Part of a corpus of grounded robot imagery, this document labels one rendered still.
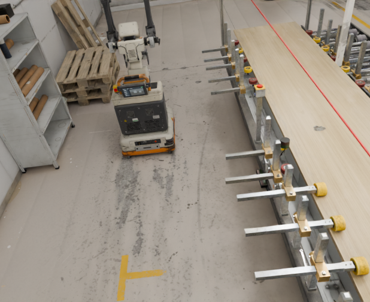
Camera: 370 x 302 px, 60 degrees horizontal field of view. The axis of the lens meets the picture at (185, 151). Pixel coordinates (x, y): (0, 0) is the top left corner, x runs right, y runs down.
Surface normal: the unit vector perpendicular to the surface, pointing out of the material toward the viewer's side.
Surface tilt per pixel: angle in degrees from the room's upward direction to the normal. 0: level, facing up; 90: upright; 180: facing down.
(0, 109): 90
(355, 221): 0
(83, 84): 90
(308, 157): 0
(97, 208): 0
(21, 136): 90
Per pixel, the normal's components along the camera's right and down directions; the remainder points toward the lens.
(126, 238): -0.12, -0.77
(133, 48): 0.02, 0.52
